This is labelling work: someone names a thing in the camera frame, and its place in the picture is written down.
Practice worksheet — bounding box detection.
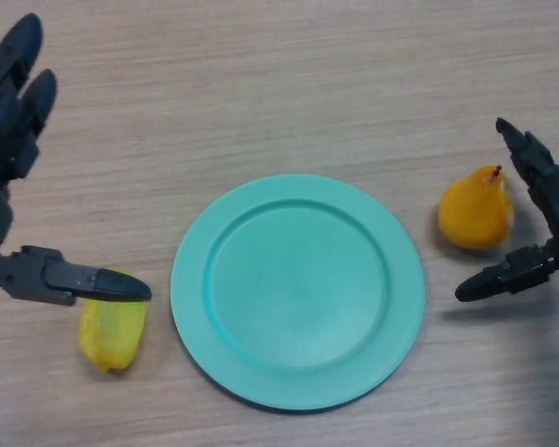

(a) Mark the yellow green starfruit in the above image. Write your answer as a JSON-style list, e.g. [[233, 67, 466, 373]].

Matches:
[[77, 268, 148, 373]]

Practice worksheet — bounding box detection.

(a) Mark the yellow pear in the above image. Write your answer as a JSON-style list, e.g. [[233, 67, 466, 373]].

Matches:
[[437, 164, 516, 252]]

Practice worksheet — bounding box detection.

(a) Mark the green round plate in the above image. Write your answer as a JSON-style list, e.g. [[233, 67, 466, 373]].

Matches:
[[170, 173, 428, 413]]

